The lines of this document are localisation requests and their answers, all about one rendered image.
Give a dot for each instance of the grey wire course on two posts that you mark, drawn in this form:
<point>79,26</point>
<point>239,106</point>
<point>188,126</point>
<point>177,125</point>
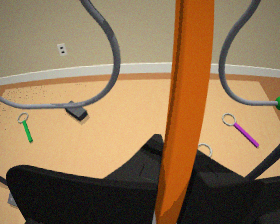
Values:
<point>268,161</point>

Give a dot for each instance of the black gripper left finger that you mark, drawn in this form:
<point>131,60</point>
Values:
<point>125,196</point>

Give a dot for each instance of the dark grey rectangular block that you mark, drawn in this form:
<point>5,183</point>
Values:
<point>78,113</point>

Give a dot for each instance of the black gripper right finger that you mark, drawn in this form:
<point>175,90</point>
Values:
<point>217,195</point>

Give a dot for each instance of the white ring with magenta handle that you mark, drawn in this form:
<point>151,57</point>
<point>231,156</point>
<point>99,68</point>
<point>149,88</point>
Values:
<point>242,130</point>

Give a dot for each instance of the orange handle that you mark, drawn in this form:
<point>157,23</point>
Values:
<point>191,59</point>

